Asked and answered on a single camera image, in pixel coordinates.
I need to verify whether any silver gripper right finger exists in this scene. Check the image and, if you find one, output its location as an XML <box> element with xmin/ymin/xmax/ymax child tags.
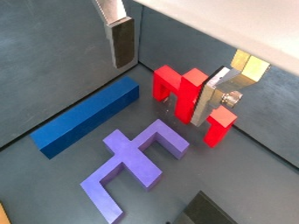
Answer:
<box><xmin>190</xmin><ymin>50</ymin><xmax>270</xmax><ymax>126</ymax></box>

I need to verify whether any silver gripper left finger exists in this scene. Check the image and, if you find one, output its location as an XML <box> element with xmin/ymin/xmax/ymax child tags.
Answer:
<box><xmin>92</xmin><ymin>0</ymin><xmax>134</xmax><ymax>68</ymax></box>

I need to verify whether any long blue block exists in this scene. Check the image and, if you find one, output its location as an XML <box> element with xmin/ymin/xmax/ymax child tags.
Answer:
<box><xmin>30</xmin><ymin>77</ymin><xmax>138</xmax><ymax>159</ymax></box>

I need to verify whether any yellow puzzle board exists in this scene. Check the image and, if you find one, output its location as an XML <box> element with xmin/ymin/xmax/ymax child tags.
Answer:
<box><xmin>0</xmin><ymin>203</ymin><xmax>10</xmax><ymax>224</ymax></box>

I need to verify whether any red puzzle block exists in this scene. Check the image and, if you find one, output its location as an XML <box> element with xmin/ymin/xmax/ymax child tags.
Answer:
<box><xmin>153</xmin><ymin>65</ymin><xmax>237</xmax><ymax>147</ymax></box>

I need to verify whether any purple puzzle block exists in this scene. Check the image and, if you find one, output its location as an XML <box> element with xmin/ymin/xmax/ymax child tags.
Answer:
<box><xmin>79</xmin><ymin>119</ymin><xmax>189</xmax><ymax>224</ymax></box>

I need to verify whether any black block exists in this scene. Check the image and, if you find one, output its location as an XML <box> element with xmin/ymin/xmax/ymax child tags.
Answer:
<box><xmin>172</xmin><ymin>191</ymin><xmax>237</xmax><ymax>224</ymax></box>

